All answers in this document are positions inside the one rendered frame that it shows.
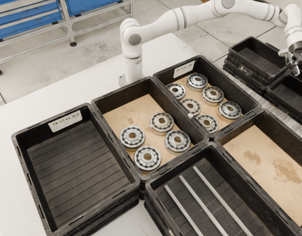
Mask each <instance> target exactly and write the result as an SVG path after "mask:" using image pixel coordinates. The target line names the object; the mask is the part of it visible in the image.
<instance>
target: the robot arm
mask: <svg viewBox="0 0 302 236"><path fill-rule="evenodd" d="M279 12H280V8H279V7H278V6H276V5H272V4H267V3H262V2H257V1H253V0H210V1H208V2H206V3H203V4H200V5H196V6H182V7H178V8H175V9H172V10H169V11H167V12H166V13H164V14H163V15H162V16H161V17H160V18H159V19H158V20H156V21H155V22H154V23H151V24H149V25H145V26H140V24H139V23H138V21H137V20H135V19H133V18H127V19H125V20H124V21H123V22H122V23H121V25H120V37H121V45H122V50H123V58H124V68H125V81H126V82H127V83H128V84H130V83H133V82H135V81H138V80H140V79H142V47H141V45H142V44H143V43H146V42H148V41H150V40H152V39H155V38H157V37H161V36H164V35H167V34H169V33H172V32H176V31H179V30H183V29H186V28H188V27H191V26H193V25H195V24H198V23H200V22H203V21H207V20H211V19H217V18H222V17H225V16H226V15H228V14H230V13H241V14H246V15H248V16H250V17H252V18H254V19H257V20H261V21H267V22H270V23H272V24H274V25H276V26H278V27H279V28H284V36H285V39H286V42H287V48H286V49H283V50H280V51H279V52H278V54H279V56H281V57H285V62H286V67H291V68H292V70H293V73H294V75H295V76H298V75H299V74H300V70H299V67H298V66H297V64H299V65H301V64H302V12H301V9H300V7H299V6H298V5H296V4H289V5H287V6H286V7H285V8H284V9H283V11H282V12H281V13H280V14H279ZM292 59H293V60H294V62H292Z"/></svg>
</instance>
